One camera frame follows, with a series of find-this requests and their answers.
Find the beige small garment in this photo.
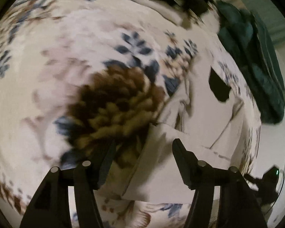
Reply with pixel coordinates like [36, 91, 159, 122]
[122, 60, 245, 204]

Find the dark green quilted jacket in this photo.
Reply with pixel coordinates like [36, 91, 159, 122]
[216, 0, 285, 124]

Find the floral fleece blanket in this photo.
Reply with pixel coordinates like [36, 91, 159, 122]
[0, 0, 260, 227]

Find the black garment label patch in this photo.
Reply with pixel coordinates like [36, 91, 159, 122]
[208, 68, 231, 102]

